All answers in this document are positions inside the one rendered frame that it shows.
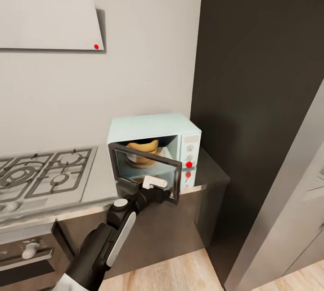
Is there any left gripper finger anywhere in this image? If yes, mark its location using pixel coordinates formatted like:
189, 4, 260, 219
163, 187, 173, 199

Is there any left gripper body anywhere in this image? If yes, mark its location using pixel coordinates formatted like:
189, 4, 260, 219
138, 182, 164, 208

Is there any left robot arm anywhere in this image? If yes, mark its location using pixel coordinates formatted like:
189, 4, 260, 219
52, 175, 173, 291

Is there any popcorn bag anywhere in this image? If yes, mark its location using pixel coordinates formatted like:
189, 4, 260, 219
124, 137, 158, 155

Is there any microwave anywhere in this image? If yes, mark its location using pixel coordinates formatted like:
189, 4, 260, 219
106, 112, 201, 205

